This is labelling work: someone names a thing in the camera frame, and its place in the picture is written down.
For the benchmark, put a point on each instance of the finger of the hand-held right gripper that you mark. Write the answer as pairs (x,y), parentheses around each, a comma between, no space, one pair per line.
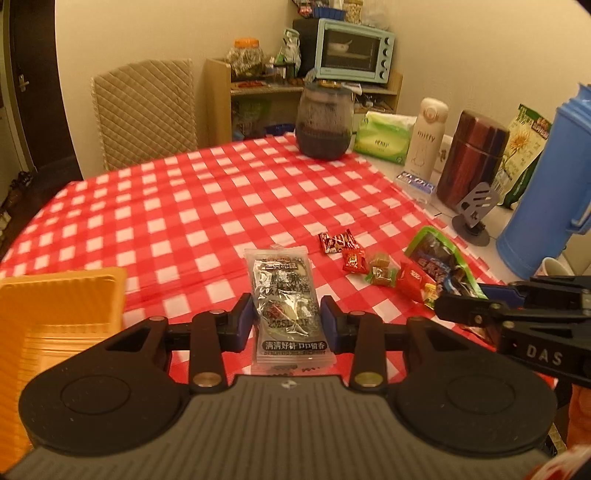
(498,292)
(466,311)

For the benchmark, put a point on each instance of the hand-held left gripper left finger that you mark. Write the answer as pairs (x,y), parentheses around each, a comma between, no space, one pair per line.
(244,321)

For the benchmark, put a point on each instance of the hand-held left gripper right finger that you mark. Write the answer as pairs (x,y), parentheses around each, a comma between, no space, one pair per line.
(328,321)

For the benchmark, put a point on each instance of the clear sesame cake packet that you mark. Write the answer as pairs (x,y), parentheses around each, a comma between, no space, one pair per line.
(284,295)

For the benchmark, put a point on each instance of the red snack packet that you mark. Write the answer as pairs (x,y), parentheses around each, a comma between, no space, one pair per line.
(413,281)

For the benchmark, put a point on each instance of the green snack bag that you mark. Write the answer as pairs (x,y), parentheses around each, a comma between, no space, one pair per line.
(436,258)

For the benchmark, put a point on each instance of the brown candy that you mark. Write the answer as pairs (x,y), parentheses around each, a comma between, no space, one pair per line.
(379,261)
(381,276)

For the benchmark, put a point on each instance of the orange plastic tray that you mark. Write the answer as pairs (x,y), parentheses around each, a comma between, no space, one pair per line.
(55,314)

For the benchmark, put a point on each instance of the person's right forearm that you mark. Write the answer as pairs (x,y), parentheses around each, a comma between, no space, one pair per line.
(579,413)

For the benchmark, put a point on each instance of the small yellow candy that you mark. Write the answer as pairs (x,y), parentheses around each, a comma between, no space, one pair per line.
(431,295)

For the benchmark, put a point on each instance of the white cup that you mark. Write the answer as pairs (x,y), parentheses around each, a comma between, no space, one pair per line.
(554,267)

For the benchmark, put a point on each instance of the small red candy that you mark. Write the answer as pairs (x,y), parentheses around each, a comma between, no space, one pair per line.
(354,261)

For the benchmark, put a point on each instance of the grey phone stand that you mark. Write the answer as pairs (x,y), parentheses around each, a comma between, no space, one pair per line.
(478,203)

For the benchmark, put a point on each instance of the blue thermos jug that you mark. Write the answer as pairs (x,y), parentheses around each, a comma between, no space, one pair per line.
(549,194)

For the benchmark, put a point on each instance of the red checkered tablecloth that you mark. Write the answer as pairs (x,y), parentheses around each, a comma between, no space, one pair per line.
(194,207)

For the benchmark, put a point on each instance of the blue and white small box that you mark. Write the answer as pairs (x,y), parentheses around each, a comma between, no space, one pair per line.
(415,182)

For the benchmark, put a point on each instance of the dark red thermos canister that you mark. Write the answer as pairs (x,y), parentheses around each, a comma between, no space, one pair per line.
(471,157)

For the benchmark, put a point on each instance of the green flower print bag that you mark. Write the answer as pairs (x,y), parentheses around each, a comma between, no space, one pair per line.
(521,152)

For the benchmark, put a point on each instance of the white bottle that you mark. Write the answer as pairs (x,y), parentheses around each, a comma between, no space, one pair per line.
(425,138)

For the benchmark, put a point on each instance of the green tissue pack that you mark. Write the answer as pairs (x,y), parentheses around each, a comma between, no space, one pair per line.
(383,138)

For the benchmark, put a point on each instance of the dark glass jar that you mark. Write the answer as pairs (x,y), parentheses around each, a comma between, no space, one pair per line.
(323,124)

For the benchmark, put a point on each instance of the wooden shelf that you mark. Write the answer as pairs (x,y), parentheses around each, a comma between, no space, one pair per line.
(219,101)

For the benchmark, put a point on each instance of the chair with quilted cover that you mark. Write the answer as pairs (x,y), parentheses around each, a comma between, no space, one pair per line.
(143,115)

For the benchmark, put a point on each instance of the plastic jar with orange lid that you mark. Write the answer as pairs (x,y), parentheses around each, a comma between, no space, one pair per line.
(244,57)

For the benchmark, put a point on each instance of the light blue toaster oven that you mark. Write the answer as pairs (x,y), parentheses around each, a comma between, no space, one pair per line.
(353,53)

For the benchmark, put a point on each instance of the green and white bag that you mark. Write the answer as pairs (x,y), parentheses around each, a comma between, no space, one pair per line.
(291,46)

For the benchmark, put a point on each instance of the clear jar of nuts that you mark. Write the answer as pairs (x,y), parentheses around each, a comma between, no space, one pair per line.
(353,10)

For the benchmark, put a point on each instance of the dark wooden door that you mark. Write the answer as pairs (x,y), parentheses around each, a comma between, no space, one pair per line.
(32,83)

